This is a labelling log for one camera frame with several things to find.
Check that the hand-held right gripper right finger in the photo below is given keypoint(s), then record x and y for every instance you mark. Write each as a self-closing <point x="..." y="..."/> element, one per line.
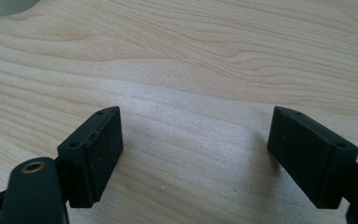
<point x="310" y="161"/>

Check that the pale grey round object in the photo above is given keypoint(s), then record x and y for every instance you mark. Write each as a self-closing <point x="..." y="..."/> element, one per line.
<point x="9" y="5"/>

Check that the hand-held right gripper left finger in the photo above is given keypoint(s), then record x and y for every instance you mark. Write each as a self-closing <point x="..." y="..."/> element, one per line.
<point x="96" y="161"/>

